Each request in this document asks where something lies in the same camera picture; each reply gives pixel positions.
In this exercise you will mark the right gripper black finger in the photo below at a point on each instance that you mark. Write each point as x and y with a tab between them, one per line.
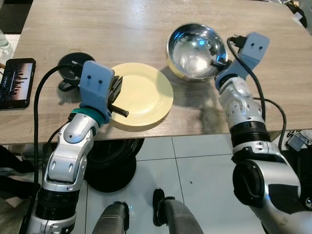
216	57

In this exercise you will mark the yellow ceramic plate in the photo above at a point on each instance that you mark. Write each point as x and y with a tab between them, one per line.
146	97

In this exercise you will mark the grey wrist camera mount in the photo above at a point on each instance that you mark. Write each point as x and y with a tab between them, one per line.
95	87
251	51

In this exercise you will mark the shiny steel bowl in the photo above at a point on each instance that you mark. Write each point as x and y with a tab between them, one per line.
187	58

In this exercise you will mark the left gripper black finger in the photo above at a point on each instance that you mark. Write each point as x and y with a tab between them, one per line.
118	85

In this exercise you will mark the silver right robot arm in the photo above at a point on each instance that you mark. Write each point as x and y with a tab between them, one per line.
253	165

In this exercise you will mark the dark grey ceramic cup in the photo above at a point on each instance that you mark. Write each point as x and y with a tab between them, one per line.
70	62

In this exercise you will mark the grey robot leg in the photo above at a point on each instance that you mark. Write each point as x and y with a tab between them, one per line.
178	214
109	219

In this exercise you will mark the small grey power adapter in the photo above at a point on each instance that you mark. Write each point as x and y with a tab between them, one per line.
298	140

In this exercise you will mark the black smartphone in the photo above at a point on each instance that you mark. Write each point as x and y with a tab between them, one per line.
17	83

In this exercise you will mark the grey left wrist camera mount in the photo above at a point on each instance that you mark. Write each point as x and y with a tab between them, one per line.
95	87

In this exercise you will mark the clear plastic bottle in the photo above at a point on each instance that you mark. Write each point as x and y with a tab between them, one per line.
4	44

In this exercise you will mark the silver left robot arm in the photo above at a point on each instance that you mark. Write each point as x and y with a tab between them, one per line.
68	156

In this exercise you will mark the grey robot right leg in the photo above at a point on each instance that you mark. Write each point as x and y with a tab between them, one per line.
178	214

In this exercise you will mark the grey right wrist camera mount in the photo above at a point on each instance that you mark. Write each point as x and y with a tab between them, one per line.
251	51

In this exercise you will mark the grey robot left leg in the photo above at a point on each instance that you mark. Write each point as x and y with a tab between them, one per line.
109	219

